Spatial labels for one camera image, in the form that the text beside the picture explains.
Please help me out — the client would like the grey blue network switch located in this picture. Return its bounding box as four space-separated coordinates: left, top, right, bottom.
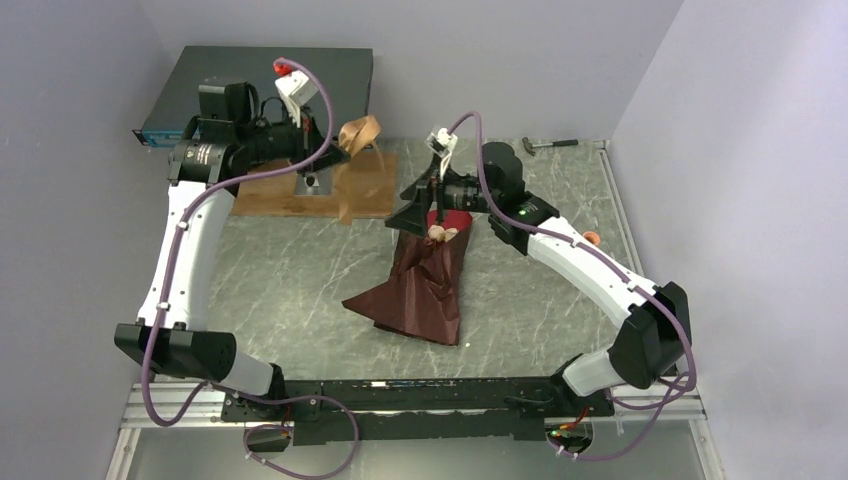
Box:
133 46 374 148

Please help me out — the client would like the aluminium rail frame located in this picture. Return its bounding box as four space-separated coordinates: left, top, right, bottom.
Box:
105 137 720 480

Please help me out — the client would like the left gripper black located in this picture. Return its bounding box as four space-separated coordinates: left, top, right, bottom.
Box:
237 102 350 177

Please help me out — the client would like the purple cable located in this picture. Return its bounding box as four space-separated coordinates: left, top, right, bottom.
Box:
447 109 698 463
140 57 361 480

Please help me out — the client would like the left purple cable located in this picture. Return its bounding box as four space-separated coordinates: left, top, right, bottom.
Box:
140 57 361 480

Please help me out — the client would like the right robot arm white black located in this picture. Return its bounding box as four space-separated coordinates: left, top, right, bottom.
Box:
385 142 693 415

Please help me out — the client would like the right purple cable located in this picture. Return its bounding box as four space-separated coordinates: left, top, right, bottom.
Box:
447 109 698 463

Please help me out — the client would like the orange ribbed ceramic vase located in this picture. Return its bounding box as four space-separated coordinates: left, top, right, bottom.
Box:
582 231 601 246

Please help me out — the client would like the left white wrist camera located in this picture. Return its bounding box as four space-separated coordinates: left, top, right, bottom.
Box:
273 58 318 128

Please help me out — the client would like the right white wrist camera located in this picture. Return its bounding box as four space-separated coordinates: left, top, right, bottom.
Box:
426 127 458 180

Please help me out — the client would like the metal stand bracket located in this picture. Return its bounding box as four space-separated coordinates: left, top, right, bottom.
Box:
294 168 334 196

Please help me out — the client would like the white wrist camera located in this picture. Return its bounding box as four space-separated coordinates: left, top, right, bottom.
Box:
426 127 458 180
273 58 318 128

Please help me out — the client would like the maroon paper bouquet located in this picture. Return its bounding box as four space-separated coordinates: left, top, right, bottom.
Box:
342 210 473 346

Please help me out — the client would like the tan satin ribbon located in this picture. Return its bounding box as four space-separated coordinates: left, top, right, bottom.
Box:
336 114 386 227

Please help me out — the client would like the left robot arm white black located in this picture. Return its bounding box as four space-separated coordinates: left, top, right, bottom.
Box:
114 78 346 420

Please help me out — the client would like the hammer with black handle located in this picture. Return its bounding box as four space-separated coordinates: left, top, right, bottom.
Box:
521 137 579 157

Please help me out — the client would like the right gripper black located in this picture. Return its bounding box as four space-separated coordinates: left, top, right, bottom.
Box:
385 153 499 238

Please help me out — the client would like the wooden board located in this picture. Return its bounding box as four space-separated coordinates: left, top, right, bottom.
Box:
232 151 398 219

